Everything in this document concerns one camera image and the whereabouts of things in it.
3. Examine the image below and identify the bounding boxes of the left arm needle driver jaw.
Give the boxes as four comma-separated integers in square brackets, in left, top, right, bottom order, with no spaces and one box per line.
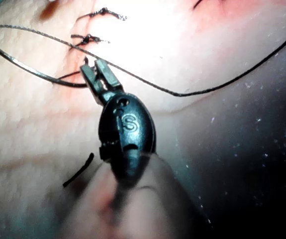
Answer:
[80,63,106,105]
[94,59,123,93]

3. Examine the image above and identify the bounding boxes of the short black thread piece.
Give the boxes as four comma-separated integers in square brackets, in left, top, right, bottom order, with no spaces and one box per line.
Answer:
[62,152,95,188]

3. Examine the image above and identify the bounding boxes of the left arm needle driver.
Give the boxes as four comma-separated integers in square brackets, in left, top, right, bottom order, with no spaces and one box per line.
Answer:
[97,91,157,164]

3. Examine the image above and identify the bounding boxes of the tissue pad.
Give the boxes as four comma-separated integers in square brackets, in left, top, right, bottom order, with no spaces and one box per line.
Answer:
[0,0,286,239]

